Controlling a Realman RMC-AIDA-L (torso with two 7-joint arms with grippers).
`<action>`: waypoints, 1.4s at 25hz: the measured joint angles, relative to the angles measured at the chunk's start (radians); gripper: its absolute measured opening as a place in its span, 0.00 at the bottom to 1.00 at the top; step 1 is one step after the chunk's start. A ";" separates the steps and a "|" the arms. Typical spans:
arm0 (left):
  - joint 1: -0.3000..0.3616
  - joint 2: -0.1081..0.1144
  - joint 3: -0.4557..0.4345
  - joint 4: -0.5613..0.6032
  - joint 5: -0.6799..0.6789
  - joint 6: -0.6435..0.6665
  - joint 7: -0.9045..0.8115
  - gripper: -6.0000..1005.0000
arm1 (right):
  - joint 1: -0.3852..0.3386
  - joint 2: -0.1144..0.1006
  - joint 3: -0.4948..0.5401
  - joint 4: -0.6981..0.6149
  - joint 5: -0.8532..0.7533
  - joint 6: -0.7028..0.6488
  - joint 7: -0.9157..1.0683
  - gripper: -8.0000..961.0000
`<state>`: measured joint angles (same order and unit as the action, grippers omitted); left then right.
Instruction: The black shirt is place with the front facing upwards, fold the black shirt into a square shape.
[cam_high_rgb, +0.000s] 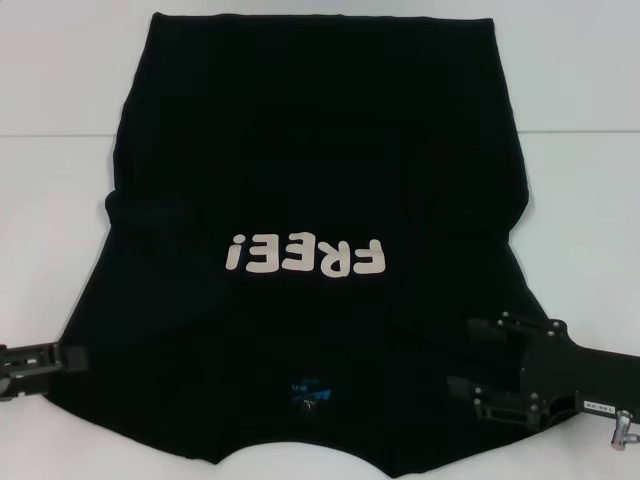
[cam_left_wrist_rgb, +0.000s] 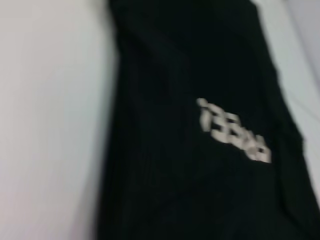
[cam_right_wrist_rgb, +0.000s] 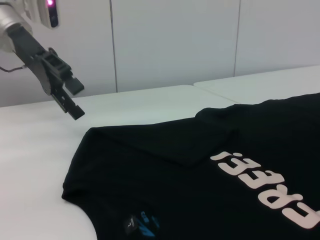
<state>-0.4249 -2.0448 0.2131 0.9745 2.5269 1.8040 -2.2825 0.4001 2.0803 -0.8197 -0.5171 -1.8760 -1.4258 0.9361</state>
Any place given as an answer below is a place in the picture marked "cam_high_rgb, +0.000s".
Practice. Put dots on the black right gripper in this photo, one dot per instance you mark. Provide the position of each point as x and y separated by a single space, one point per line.
555 375

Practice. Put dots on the black t-shirt with FREE print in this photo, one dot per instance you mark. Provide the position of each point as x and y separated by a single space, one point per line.
310 150

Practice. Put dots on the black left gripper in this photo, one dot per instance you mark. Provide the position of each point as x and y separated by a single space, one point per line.
30 367

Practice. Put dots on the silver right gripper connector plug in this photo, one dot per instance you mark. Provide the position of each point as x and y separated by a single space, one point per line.
622 425

